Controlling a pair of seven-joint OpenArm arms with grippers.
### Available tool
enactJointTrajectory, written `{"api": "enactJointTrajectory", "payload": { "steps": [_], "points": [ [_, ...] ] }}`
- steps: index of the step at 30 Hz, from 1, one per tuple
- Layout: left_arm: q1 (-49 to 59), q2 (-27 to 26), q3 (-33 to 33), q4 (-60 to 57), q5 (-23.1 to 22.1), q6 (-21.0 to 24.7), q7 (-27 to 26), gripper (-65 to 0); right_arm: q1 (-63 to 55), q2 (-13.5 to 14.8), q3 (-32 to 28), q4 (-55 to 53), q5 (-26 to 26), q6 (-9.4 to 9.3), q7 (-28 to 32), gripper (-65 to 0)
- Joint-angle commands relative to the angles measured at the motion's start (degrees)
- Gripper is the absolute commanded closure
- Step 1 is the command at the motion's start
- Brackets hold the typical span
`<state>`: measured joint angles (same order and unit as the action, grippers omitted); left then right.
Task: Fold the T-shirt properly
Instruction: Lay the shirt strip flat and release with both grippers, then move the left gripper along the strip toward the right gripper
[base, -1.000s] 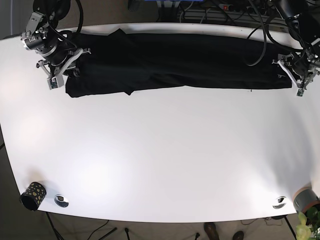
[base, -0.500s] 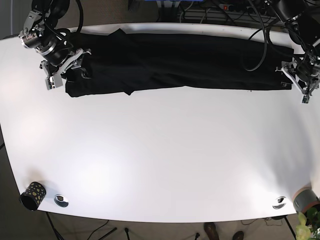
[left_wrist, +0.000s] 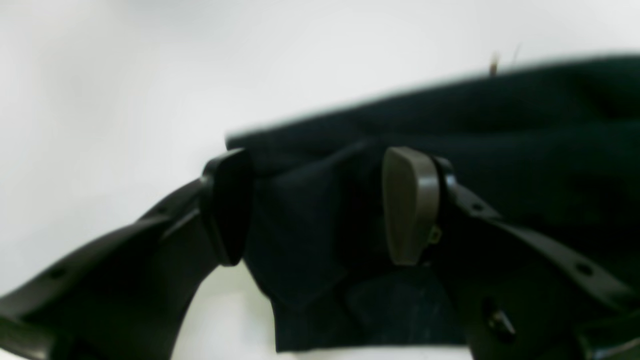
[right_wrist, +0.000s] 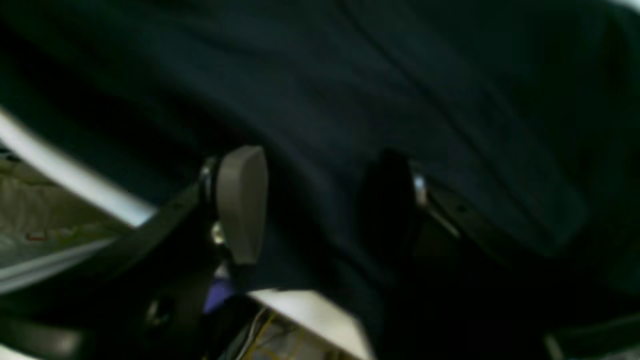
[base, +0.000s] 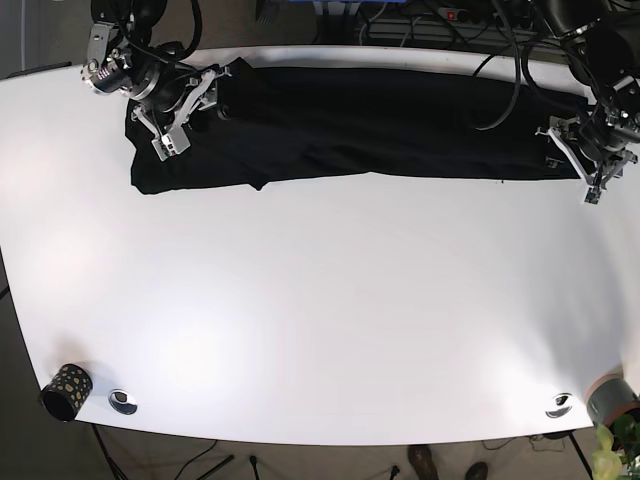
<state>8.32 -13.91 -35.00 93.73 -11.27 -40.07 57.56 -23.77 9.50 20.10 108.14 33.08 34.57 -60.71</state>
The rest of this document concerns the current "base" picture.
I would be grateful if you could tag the silver table grommet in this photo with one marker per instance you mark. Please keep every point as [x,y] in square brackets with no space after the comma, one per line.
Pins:
[559,405]
[122,402]

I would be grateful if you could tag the grey plant pot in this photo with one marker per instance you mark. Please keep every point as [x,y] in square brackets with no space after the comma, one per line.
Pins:
[609,398]

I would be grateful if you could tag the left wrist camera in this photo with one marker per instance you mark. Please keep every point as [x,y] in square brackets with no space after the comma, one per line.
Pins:
[592,195]

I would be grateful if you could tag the black T-shirt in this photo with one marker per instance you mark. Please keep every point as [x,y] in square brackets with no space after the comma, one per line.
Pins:
[294,123]

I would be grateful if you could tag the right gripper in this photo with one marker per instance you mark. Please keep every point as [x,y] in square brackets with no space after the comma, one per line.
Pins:
[168,102]

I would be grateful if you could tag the brown shoe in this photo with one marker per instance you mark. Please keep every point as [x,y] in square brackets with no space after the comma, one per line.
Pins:
[421,460]
[477,471]

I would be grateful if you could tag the left silver table grommet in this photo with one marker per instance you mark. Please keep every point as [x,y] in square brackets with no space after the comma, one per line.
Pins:
[122,402]

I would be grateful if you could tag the right brown shoe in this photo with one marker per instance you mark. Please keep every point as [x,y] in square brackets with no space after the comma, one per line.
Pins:
[477,471]

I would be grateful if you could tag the left brown shoe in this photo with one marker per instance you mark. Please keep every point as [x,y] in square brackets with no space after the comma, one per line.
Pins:
[421,460]

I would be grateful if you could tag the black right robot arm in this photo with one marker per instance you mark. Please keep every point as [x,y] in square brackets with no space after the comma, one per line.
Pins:
[120,57]

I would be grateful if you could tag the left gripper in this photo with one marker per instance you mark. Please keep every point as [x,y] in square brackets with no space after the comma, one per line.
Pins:
[597,151]

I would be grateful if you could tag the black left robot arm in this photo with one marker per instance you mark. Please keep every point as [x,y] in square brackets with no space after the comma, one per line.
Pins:
[602,45]

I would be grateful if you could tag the green plant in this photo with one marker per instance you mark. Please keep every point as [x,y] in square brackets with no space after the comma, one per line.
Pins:
[617,456]

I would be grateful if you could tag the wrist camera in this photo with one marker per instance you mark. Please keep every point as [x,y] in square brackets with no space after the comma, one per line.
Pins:
[171,144]
[592,195]

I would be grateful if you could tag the black gold spotted cup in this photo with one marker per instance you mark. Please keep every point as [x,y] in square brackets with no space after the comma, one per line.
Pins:
[66,393]

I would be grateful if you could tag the right silver table grommet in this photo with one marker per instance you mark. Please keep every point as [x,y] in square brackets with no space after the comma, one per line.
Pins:
[559,405]

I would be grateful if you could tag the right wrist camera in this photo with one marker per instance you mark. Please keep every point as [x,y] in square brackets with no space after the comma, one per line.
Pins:
[171,144]

